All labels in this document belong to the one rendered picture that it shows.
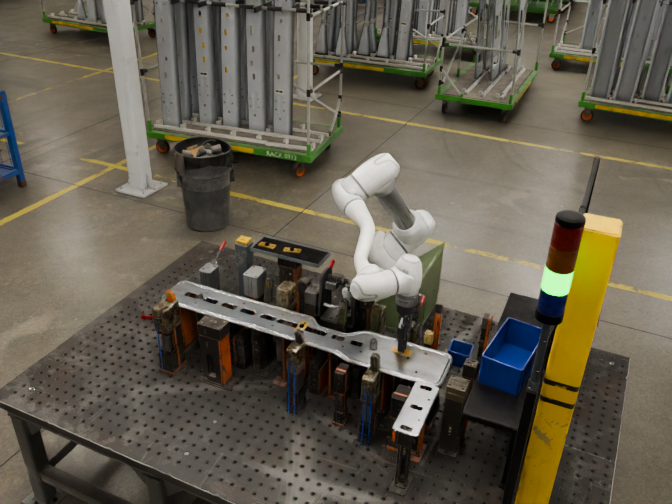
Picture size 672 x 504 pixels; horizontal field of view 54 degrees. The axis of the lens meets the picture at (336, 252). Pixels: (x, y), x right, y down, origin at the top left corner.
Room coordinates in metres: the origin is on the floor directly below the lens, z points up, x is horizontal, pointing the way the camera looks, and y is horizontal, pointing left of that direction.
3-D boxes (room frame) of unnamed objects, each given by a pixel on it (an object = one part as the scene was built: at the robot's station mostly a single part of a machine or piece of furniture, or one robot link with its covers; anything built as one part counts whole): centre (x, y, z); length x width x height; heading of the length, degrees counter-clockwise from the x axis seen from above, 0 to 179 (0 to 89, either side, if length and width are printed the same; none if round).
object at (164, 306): (2.44, 0.76, 0.88); 0.15 x 0.11 x 0.36; 157
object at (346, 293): (2.53, -0.03, 0.94); 0.18 x 0.13 x 0.49; 67
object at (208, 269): (2.76, 0.62, 0.88); 0.11 x 0.10 x 0.36; 157
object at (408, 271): (2.19, -0.27, 1.41); 0.13 x 0.11 x 0.16; 117
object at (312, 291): (2.57, 0.09, 0.89); 0.13 x 0.11 x 0.38; 157
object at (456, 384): (1.96, -0.48, 0.88); 0.08 x 0.08 x 0.36; 67
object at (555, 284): (1.39, -0.55, 1.90); 0.07 x 0.07 x 0.06
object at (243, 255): (2.88, 0.46, 0.92); 0.08 x 0.08 x 0.44; 67
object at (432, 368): (2.38, 0.16, 1.00); 1.38 x 0.22 x 0.02; 67
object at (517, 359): (2.10, -0.72, 1.10); 0.30 x 0.17 x 0.13; 148
